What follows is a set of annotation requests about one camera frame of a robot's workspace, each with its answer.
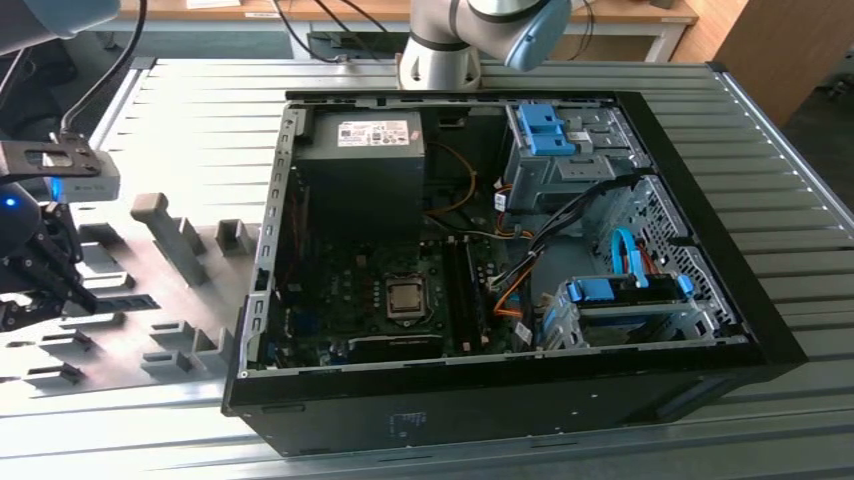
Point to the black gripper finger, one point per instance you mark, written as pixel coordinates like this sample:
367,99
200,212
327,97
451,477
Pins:
29,310
63,250

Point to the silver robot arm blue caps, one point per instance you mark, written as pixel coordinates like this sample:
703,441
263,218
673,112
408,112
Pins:
440,60

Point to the black RAM slot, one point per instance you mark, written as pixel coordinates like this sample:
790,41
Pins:
466,300
454,300
460,300

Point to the grey parts rack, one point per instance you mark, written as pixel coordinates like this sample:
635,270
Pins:
167,280

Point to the green motherboard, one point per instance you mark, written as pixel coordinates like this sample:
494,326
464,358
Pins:
347,305

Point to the grey power supply unit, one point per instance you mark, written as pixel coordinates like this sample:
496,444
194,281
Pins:
360,150

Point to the silver CPU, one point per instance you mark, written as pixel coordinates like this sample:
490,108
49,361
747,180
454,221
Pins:
407,298

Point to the white paper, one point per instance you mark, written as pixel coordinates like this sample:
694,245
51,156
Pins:
210,3

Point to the black graphics card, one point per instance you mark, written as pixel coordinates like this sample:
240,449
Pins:
394,347

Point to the black PC case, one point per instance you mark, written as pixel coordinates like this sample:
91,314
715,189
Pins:
467,415

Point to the silver disk bay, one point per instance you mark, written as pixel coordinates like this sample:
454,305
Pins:
567,330

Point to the grey metal drive cage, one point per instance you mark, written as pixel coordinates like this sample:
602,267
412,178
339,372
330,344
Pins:
580,172

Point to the hard disk in blue carrier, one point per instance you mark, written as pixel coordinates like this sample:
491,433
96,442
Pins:
590,291

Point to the perforated metal cage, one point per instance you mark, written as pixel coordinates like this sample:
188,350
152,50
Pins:
667,235

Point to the wooden cabinet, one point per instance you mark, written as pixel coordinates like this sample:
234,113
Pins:
787,50

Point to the black chair base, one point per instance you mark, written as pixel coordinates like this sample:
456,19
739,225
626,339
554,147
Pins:
837,85

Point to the wooden desk white frame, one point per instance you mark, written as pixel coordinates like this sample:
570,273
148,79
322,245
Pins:
634,12
214,13

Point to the blue plastic drive bracket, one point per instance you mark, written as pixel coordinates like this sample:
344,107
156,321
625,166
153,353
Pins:
540,120
554,145

